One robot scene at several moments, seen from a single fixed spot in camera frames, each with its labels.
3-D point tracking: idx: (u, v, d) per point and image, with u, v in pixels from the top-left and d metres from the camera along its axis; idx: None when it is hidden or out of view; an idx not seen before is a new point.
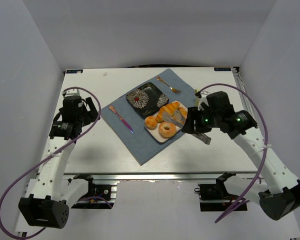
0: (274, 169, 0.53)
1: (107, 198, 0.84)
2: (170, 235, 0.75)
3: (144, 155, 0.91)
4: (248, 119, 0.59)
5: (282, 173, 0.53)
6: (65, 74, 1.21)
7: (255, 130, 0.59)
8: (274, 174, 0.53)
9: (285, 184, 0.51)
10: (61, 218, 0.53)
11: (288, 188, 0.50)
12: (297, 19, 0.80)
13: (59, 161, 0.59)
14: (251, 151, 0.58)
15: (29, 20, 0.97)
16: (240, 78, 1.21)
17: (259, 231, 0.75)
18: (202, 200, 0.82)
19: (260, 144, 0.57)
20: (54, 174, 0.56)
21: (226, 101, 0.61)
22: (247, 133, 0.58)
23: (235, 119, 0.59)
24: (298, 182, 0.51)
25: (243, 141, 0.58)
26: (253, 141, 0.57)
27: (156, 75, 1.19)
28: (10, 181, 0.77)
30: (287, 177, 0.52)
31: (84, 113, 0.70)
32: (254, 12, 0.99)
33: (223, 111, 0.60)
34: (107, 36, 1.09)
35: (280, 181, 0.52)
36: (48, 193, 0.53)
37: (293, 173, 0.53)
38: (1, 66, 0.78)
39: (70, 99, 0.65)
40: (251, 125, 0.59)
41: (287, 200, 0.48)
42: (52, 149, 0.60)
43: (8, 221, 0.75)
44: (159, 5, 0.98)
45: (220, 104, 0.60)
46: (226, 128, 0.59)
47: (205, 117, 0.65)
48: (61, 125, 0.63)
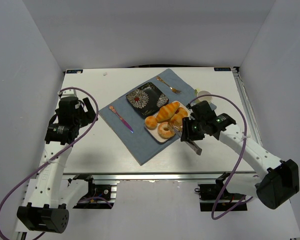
0: (256, 154, 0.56)
1: (107, 198, 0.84)
2: (171, 235, 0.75)
3: (144, 155, 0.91)
4: (227, 118, 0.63)
5: (264, 157, 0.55)
6: (65, 74, 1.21)
7: (235, 126, 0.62)
8: (258, 158, 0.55)
9: (269, 166, 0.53)
10: (61, 224, 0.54)
11: (272, 168, 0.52)
12: (297, 19, 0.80)
13: (56, 167, 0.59)
14: (234, 144, 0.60)
15: (29, 20, 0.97)
16: (240, 78, 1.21)
17: (258, 231, 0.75)
18: (202, 200, 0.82)
19: (240, 136, 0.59)
20: (51, 181, 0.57)
21: (207, 107, 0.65)
22: (227, 130, 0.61)
23: (216, 120, 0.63)
24: (280, 162, 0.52)
25: (224, 136, 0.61)
26: (234, 135, 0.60)
27: (156, 75, 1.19)
28: (10, 182, 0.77)
30: (269, 159, 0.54)
31: (82, 114, 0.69)
32: (255, 12, 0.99)
33: (206, 117, 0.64)
34: (106, 35, 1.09)
35: (263, 163, 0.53)
36: (46, 201, 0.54)
37: (275, 155, 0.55)
38: (1, 67, 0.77)
39: (66, 101, 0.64)
40: (230, 122, 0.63)
41: (272, 178, 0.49)
42: (49, 155, 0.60)
43: (9, 220, 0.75)
44: (159, 5, 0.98)
45: (202, 110, 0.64)
46: (210, 130, 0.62)
47: (194, 125, 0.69)
48: (56, 128, 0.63)
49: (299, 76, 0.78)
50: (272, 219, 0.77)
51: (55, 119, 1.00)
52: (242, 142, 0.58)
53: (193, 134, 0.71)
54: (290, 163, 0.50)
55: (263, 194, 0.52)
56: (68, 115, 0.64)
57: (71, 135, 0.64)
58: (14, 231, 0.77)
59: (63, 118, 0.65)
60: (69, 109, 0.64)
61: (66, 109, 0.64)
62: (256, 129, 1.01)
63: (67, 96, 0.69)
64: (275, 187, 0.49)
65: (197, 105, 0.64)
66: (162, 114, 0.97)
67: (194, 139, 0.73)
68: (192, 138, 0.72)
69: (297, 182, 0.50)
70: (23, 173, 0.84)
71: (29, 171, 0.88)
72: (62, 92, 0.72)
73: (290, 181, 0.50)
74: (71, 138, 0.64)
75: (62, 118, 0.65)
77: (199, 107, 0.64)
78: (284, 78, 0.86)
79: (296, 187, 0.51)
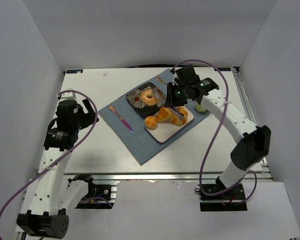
0: (235, 119, 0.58)
1: (107, 198, 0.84)
2: (171, 235, 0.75)
3: (144, 155, 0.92)
4: (210, 82, 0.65)
5: (242, 122, 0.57)
6: (65, 74, 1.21)
7: (217, 91, 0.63)
8: (236, 124, 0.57)
9: (246, 130, 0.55)
10: (61, 229, 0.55)
11: (247, 133, 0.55)
12: (297, 19, 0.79)
13: (56, 174, 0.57)
14: (215, 110, 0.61)
15: (29, 20, 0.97)
16: (240, 78, 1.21)
17: (259, 231, 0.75)
18: (202, 200, 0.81)
19: (221, 102, 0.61)
20: (51, 188, 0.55)
21: (192, 72, 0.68)
22: (210, 94, 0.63)
23: (199, 84, 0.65)
24: (256, 127, 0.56)
25: (207, 101, 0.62)
26: (215, 100, 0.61)
27: (156, 75, 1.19)
28: (10, 181, 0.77)
30: (246, 125, 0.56)
31: (80, 118, 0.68)
32: (255, 12, 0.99)
33: (190, 81, 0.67)
34: (106, 35, 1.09)
35: (240, 128, 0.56)
36: (45, 209, 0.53)
37: (251, 121, 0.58)
38: (1, 67, 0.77)
39: (64, 105, 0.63)
40: (213, 87, 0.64)
41: (247, 141, 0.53)
42: (48, 162, 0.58)
43: (9, 221, 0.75)
44: (159, 5, 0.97)
45: (186, 74, 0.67)
46: (192, 94, 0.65)
47: (177, 91, 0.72)
48: (55, 134, 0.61)
49: (298, 76, 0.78)
50: (273, 219, 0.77)
51: (54, 125, 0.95)
52: (223, 107, 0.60)
53: (176, 100, 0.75)
54: (264, 128, 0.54)
55: (236, 156, 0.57)
56: (66, 120, 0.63)
57: (71, 141, 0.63)
58: (14, 231, 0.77)
59: (62, 123, 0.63)
60: (67, 114, 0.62)
61: (65, 114, 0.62)
62: None
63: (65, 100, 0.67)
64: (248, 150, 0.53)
65: (182, 69, 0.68)
66: (162, 114, 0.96)
67: (178, 105, 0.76)
68: (175, 104, 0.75)
69: (267, 146, 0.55)
70: (23, 173, 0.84)
71: (29, 171, 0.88)
72: (61, 94, 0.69)
73: (262, 146, 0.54)
74: (70, 144, 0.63)
75: (61, 123, 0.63)
77: (183, 71, 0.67)
78: (284, 78, 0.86)
79: (265, 150, 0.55)
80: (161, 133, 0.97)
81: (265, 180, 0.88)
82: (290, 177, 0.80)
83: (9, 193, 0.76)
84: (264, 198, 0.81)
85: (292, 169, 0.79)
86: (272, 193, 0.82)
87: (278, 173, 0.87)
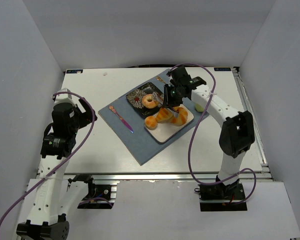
0: (219, 107, 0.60)
1: (107, 198, 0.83)
2: (171, 235, 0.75)
3: (144, 155, 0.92)
4: (198, 79, 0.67)
5: (225, 109, 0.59)
6: (65, 74, 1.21)
7: (204, 86, 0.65)
8: (219, 110, 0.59)
9: (228, 115, 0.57)
10: (61, 235, 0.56)
11: (230, 117, 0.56)
12: (297, 18, 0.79)
13: (54, 183, 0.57)
14: (203, 102, 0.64)
15: (29, 20, 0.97)
16: (240, 78, 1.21)
17: (259, 231, 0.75)
18: (202, 200, 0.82)
19: (206, 93, 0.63)
20: (49, 197, 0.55)
21: (184, 72, 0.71)
22: (198, 89, 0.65)
23: (189, 81, 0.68)
24: (239, 113, 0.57)
25: (195, 95, 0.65)
26: (202, 93, 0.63)
27: (156, 75, 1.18)
28: (10, 181, 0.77)
30: (230, 111, 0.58)
31: (77, 120, 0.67)
32: (255, 12, 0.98)
33: (182, 80, 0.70)
34: (106, 35, 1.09)
35: (224, 114, 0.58)
36: (44, 218, 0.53)
37: (234, 109, 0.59)
38: (1, 67, 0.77)
39: (59, 111, 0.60)
40: (202, 83, 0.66)
41: (228, 122, 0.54)
42: (46, 171, 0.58)
43: (9, 221, 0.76)
44: (159, 5, 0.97)
45: (179, 74, 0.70)
46: (183, 91, 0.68)
47: (172, 90, 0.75)
48: (52, 141, 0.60)
49: (298, 76, 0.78)
50: (273, 219, 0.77)
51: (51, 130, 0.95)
52: (209, 98, 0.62)
53: (172, 100, 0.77)
54: (246, 113, 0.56)
55: (223, 142, 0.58)
56: (63, 126, 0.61)
57: (68, 147, 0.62)
58: (14, 232, 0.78)
59: (58, 128, 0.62)
60: (63, 120, 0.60)
61: (61, 120, 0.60)
62: (257, 129, 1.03)
63: (60, 103, 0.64)
64: (231, 131, 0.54)
65: (175, 70, 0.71)
66: (161, 114, 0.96)
67: (173, 104, 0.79)
68: (170, 103, 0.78)
69: (251, 129, 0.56)
70: (23, 173, 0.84)
71: (29, 171, 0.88)
72: (56, 96, 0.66)
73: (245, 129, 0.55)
74: (68, 150, 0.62)
75: (57, 129, 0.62)
77: (176, 71, 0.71)
78: (284, 78, 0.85)
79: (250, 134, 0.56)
80: (160, 133, 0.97)
81: (265, 180, 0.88)
82: (290, 177, 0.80)
83: (9, 193, 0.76)
84: (264, 198, 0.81)
85: (292, 170, 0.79)
86: (272, 193, 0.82)
87: (278, 173, 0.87)
